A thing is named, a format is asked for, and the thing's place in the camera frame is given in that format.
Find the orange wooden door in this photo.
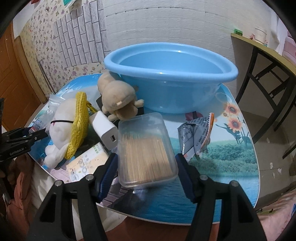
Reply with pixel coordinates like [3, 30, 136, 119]
[1, 23, 48, 131]

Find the white power adapter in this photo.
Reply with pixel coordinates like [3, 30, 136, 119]
[89, 110, 118, 150]

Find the white cup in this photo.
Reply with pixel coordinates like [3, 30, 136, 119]
[254, 27, 267, 45]

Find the white sun plush toy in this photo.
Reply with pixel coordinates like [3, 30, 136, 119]
[44, 92, 96, 169]

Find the blue plastic basin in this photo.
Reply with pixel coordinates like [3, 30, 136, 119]
[104, 42, 238, 114]

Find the wooden side table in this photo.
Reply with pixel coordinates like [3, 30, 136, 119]
[230, 33, 296, 159]

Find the beige tissue pack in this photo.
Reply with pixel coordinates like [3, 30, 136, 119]
[66, 143, 109, 182]

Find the green small box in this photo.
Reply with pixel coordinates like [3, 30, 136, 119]
[234, 29, 243, 36]

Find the silver foil snack packet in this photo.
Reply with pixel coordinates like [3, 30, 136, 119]
[178, 113, 215, 162]

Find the clear toothpick box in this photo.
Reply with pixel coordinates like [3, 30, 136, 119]
[117, 113, 178, 190]

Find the brown plush toy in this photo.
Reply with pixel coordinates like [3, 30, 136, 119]
[97, 70, 144, 121]

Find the clear zip bag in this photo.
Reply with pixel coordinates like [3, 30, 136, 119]
[29, 94, 65, 133]

